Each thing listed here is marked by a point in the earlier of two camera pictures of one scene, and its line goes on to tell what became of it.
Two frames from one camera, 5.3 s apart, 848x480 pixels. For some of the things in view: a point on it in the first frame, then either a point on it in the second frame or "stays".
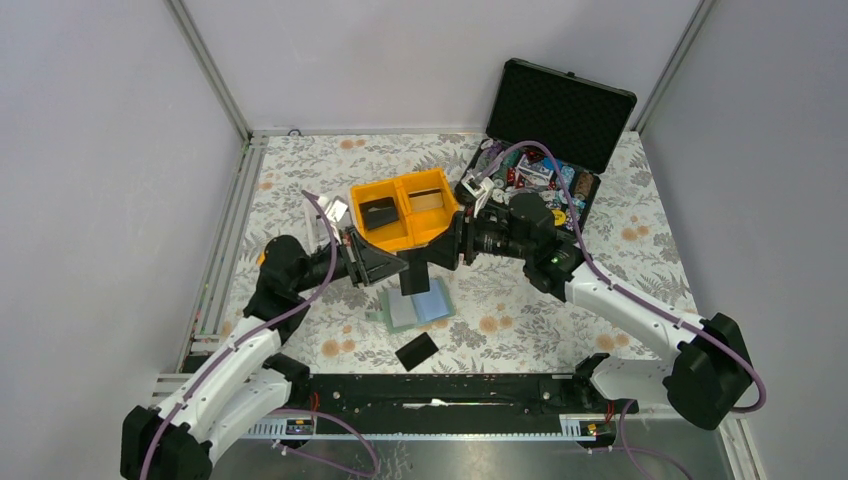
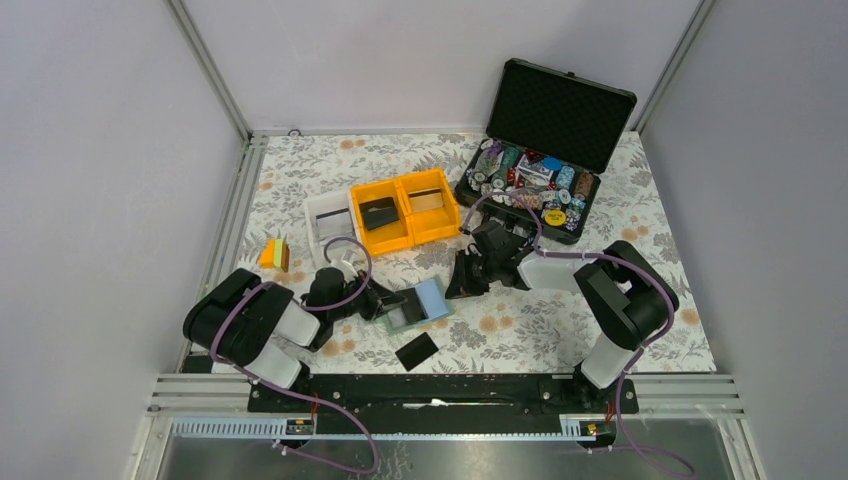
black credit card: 417,351 stays
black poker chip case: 582,118 stays
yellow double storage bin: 404,213 stays
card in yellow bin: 425,199 stays
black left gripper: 365,263 → 378,297
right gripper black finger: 443,251 → 461,283
